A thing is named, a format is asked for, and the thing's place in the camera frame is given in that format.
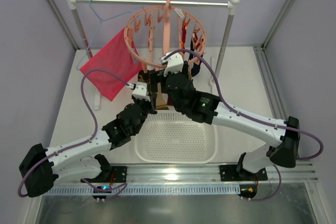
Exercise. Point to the white perforated plastic basket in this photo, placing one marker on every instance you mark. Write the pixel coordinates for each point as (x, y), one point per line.
(172, 138)

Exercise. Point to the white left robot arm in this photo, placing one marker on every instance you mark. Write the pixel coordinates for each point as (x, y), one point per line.
(43, 168)

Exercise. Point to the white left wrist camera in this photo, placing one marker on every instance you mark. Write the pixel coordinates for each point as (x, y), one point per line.
(139, 92)

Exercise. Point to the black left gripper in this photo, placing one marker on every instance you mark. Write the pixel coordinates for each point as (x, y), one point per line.
(137, 113)

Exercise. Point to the aluminium front rail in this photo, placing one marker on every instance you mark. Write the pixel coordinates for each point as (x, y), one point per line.
(185, 179)

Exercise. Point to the white metal clothes rack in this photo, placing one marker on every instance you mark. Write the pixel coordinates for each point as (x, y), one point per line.
(231, 5)

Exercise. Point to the navy blue sock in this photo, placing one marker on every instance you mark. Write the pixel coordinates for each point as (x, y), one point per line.
(196, 66)

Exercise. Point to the pink round clip hanger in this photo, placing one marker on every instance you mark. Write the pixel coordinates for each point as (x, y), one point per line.
(152, 16)

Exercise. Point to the red sock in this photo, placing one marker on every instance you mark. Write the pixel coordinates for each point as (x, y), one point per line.
(184, 32)

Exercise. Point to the beige striped sock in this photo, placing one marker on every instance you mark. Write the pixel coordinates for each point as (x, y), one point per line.
(162, 99)

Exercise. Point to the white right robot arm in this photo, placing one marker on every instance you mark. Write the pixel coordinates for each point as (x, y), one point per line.
(281, 137)

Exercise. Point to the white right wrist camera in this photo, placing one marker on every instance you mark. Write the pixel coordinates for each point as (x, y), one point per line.
(174, 64)

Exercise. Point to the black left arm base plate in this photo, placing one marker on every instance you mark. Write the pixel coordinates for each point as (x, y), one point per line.
(117, 174)

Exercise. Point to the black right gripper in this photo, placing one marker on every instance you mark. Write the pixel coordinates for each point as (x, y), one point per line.
(159, 77)

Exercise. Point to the brown argyle sock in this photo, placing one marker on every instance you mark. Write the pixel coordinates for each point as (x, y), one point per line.
(143, 78)

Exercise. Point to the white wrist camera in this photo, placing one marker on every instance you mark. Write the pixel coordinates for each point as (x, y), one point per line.
(139, 92)
(174, 64)

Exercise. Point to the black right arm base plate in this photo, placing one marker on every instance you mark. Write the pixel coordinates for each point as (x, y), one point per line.
(228, 173)

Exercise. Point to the pink towel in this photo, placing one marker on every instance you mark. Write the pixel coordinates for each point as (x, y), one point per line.
(114, 57)

